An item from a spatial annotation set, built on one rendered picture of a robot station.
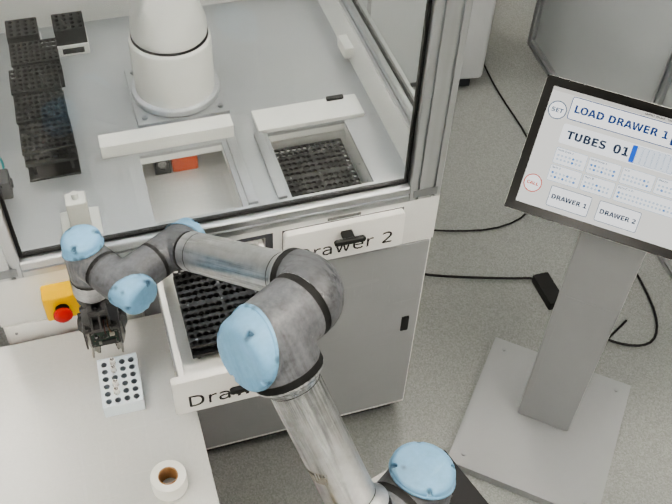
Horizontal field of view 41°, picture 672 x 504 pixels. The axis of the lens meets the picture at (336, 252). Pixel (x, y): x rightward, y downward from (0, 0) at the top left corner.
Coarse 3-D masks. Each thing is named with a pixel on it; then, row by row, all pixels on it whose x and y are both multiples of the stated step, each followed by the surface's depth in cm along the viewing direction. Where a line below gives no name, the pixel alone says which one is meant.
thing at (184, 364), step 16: (256, 240) 205; (176, 272) 204; (160, 288) 194; (160, 304) 194; (176, 304) 199; (176, 320) 196; (176, 336) 193; (176, 352) 183; (176, 368) 182; (192, 368) 188; (208, 368) 188
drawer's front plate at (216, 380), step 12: (204, 372) 176; (216, 372) 176; (180, 384) 174; (192, 384) 176; (204, 384) 177; (216, 384) 178; (228, 384) 179; (180, 396) 177; (204, 396) 180; (216, 396) 181; (240, 396) 184; (252, 396) 185; (180, 408) 180; (192, 408) 182; (204, 408) 183
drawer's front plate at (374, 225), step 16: (400, 208) 208; (320, 224) 204; (336, 224) 204; (352, 224) 205; (368, 224) 207; (384, 224) 208; (400, 224) 210; (288, 240) 202; (304, 240) 204; (320, 240) 206; (400, 240) 214; (336, 256) 212
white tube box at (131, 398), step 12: (108, 360) 193; (120, 360) 194; (132, 360) 195; (108, 372) 191; (120, 372) 191; (132, 372) 192; (108, 384) 189; (120, 384) 189; (132, 384) 189; (108, 396) 189; (120, 396) 187; (132, 396) 187; (108, 408) 185; (120, 408) 187; (132, 408) 188; (144, 408) 189
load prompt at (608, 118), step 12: (576, 108) 199; (588, 108) 199; (600, 108) 198; (612, 108) 197; (576, 120) 199; (588, 120) 199; (600, 120) 198; (612, 120) 197; (624, 120) 197; (636, 120) 196; (648, 120) 195; (624, 132) 197; (636, 132) 196; (648, 132) 195; (660, 132) 195; (660, 144) 195
